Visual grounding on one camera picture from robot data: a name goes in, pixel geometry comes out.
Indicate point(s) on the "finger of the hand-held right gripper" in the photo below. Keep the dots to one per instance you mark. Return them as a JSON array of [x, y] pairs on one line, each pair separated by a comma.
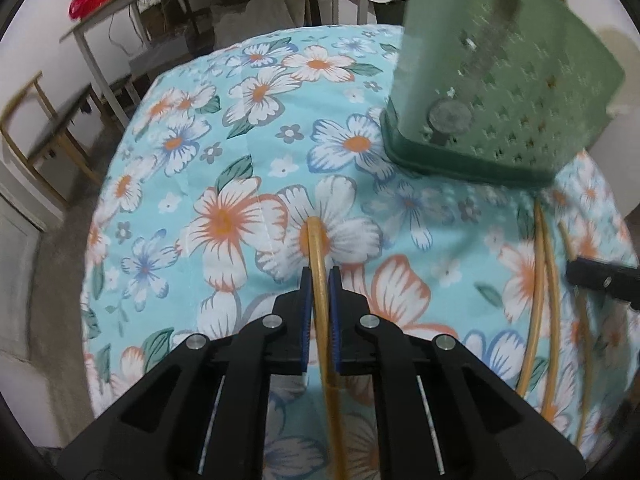
[[605, 280]]

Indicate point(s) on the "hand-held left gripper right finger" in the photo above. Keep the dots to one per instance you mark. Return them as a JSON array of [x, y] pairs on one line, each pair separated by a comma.
[[336, 320]]

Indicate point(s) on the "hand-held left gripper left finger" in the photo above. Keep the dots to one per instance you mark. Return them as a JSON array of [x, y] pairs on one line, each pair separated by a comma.
[[302, 320]]

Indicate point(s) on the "green perforated utensil holder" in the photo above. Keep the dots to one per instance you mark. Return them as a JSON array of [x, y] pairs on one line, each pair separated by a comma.
[[500, 85]]

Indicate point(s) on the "floral light blue blanket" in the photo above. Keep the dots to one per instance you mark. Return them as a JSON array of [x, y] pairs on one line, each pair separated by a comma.
[[250, 185]]

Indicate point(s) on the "white door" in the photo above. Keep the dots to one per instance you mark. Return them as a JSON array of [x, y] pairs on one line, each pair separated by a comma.
[[15, 240]]

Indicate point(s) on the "white sack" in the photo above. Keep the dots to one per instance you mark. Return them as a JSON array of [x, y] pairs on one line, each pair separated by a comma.
[[255, 15]]

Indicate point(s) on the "wooden chair black seat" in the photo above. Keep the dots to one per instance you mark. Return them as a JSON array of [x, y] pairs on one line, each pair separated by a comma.
[[55, 130]]

